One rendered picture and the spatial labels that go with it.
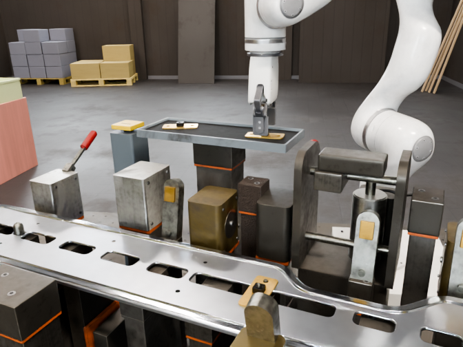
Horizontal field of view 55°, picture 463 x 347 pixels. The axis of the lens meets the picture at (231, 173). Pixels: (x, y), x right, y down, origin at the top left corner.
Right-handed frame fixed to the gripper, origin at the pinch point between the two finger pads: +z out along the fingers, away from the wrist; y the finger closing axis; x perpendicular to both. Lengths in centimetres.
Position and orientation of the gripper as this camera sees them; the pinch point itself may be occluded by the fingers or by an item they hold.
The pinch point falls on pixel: (264, 125)
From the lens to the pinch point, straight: 97.5
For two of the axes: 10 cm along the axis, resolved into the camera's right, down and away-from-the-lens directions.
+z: 0.2, 9.4, 3.4
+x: 9.6, 0.7, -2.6
